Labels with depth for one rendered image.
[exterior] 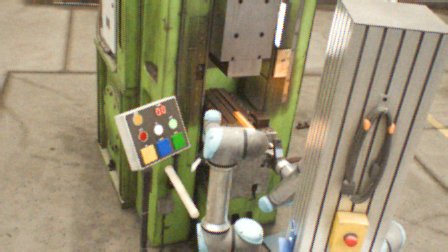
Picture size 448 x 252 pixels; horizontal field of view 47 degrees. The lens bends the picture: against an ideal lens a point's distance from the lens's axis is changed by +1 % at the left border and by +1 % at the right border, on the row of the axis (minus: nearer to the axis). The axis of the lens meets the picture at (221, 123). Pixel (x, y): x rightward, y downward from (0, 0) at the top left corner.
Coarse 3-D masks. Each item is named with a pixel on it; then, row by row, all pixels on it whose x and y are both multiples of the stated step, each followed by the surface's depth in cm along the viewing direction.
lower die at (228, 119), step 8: (224, 88) 327; (208, 96) 316; (216, 96) 316; (208, 104) 309; (216, 104) 307; (224, 104) 306; (232, 104) 308; (224, 112) 299; (232, 112) 298; (240, 112) 300; (224, 120) 293; (232, 120) 292; (248, 120) 295
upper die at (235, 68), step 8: (208, 56) 295; (216, 64) 286; (224, 64) 276; (232, 64) 272; (240, 64) 274; (248, 64) 276; (256, 64) 278; (224, 72) 277; (232, 72) 274; (240, 72) 276; (248, 72) 279; (256, 72) 281
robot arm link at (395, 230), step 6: (390, 228) 212; (396, 228) 214; (402, 228) 215; (390, 234) 211; (396, 234) 212; (402, 234) 213; (390, 240) 209; (396, 240) 210; (402, 240) 213; (396, 246) 210; (402, 246) 215
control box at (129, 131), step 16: (128, 112) 246; (144, 112) 249; (160, 112) 256; (176, 112) 264; (128, 128) 242; (144, 128) 248; (176, 128) 263; (128, 144) 245; (144, 144) 248; (160, 160) 253
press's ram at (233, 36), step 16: (224, 0) 255; (240, 0) 255; (256, 0) 259; (272, 0) 262; (224, 16) 257; (240, 16) 259; (256, 16) 263; (272, 16) 267; (224, 32) 260; (240, 32) 264; (256, 32) 268; (272, 32) 272; (224, 48) 265; (240, 48) 269; (256, 48) 273
